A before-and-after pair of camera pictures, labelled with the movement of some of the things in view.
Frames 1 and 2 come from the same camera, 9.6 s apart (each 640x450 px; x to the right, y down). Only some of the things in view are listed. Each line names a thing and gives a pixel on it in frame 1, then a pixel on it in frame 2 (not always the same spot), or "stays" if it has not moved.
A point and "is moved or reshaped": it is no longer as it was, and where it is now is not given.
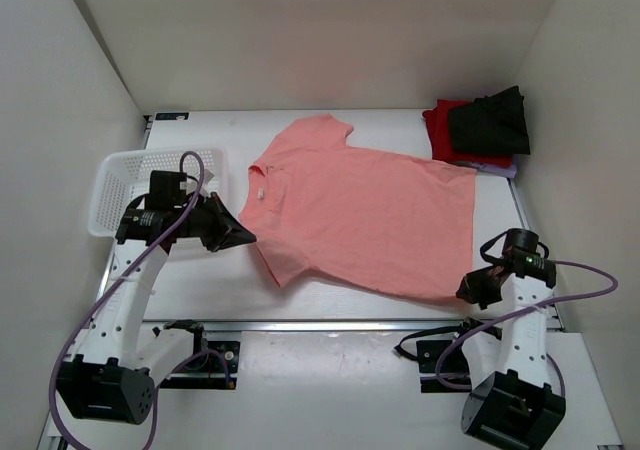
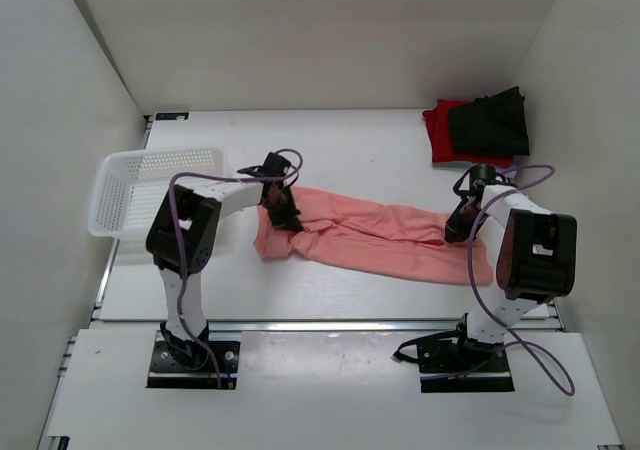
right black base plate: (454, 361) stays
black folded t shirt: (495, 123) stays
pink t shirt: (376, 220) is moved or reshaped
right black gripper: (470, 290) → (454, 233)
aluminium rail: (525, 324) stays
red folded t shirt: (440, 137) stays
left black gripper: (227, 229) → (287, 220)
